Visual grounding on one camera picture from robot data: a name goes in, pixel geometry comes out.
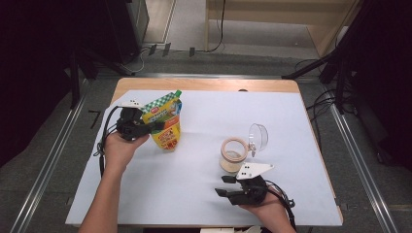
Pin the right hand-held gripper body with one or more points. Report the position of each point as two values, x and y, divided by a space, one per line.
252 192

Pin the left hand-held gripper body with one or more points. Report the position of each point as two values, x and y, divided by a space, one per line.
131 124

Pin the green yellow spouted pouch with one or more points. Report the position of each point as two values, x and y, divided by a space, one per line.
168 136

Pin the clear glass jar with lid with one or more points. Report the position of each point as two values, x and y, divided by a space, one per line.
233 155

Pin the person's right hand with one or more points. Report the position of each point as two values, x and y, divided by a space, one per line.
272 215

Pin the person's left hand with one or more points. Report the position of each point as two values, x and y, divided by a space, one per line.
120 153

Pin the white table mat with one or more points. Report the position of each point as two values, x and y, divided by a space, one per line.
194 194

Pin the black metal stand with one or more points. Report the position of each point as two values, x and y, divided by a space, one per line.
340 71
75 81

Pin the black floor tape strip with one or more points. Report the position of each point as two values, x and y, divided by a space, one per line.
152 49
192 51
166 49

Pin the black table grommet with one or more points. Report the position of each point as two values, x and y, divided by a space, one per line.
243 90

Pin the black cabinet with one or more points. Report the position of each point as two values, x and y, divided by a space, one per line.
129 29

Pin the dark curtain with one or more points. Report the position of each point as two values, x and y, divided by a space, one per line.
32 64
388 81

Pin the long metal floor rail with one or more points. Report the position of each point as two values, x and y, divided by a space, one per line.
359 168
48 168

